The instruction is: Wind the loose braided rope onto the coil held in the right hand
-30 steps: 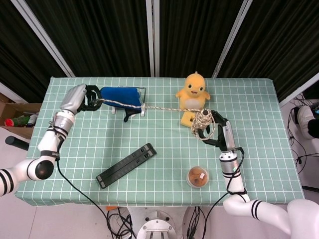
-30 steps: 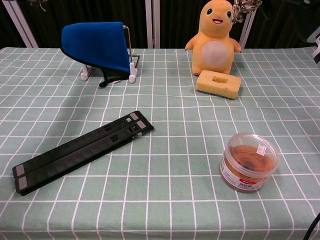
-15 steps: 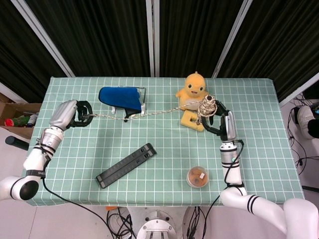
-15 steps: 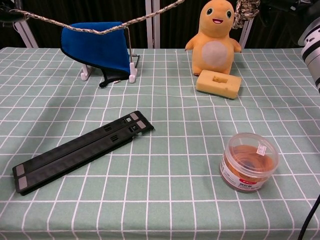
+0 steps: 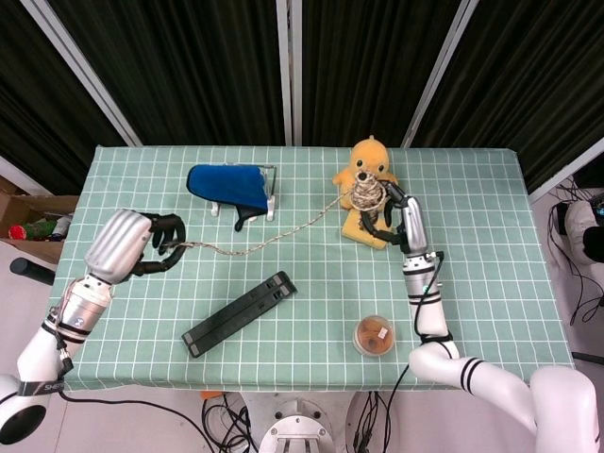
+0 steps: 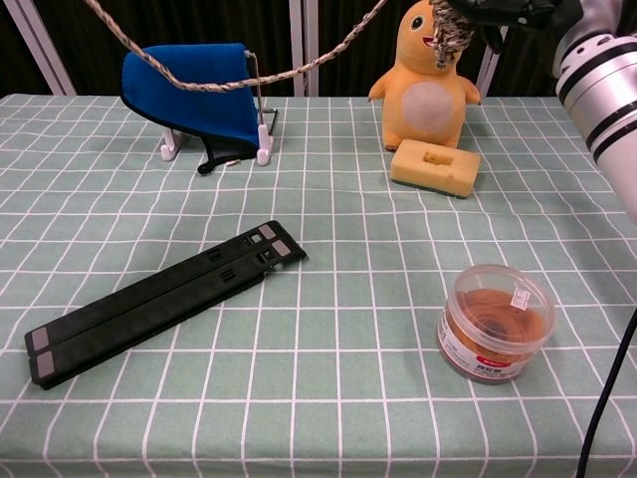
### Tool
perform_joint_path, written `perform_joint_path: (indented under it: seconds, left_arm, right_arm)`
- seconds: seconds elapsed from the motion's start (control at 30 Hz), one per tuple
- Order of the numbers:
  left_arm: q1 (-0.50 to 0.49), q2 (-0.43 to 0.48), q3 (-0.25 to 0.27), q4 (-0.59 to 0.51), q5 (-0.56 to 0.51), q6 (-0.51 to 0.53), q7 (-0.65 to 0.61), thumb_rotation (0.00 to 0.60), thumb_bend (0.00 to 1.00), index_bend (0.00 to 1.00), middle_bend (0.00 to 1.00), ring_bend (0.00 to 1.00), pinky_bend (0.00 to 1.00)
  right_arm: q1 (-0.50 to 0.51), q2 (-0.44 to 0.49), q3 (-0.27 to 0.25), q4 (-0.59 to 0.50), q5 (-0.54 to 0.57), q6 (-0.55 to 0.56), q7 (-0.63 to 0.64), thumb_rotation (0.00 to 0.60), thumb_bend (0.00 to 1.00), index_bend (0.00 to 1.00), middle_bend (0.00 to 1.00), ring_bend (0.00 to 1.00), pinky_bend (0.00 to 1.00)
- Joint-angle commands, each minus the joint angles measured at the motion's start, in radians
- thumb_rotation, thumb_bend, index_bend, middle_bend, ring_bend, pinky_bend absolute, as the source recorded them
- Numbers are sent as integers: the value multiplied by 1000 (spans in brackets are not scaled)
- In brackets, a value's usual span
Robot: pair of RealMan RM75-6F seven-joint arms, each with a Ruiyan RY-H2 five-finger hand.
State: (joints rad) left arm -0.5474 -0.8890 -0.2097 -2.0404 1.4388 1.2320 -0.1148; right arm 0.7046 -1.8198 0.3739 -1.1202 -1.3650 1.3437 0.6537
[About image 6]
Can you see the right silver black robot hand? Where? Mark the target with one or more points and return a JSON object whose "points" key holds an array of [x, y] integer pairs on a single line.
{"points": [[497, 12]]}

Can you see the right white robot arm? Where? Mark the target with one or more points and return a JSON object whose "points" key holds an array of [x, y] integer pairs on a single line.
{"points": [[602, 89]]}

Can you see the yellow plush duck toy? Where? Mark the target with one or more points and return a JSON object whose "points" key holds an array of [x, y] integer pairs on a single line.
{"points": [[428, 109]]}

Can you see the white metal drying rack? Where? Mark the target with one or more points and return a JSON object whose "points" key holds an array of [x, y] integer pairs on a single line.
{"points": [[265, 144]]}

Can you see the green checked tablecloth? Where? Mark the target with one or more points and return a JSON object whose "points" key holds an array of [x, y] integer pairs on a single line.
{"points": [[348, 249]]}

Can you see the black pleated curtain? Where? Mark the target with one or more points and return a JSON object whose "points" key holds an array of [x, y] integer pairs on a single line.
{"points": [[199, 22]]}

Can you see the blue cloth with black trim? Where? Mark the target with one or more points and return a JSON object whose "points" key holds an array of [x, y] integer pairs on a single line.
{"points": [[199, 109]]}

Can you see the clear round tub rubber bands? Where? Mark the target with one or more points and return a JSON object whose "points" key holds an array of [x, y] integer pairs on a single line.
{"points": [[492, 333]]}

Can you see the black folding laptop stand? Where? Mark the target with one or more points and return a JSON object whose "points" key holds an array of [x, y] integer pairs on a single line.
{"points": [[149, 304]]}

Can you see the white frame post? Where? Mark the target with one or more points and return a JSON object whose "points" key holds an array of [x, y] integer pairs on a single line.
{"points": [[485, 70], [304, 30], [40, 45]]}

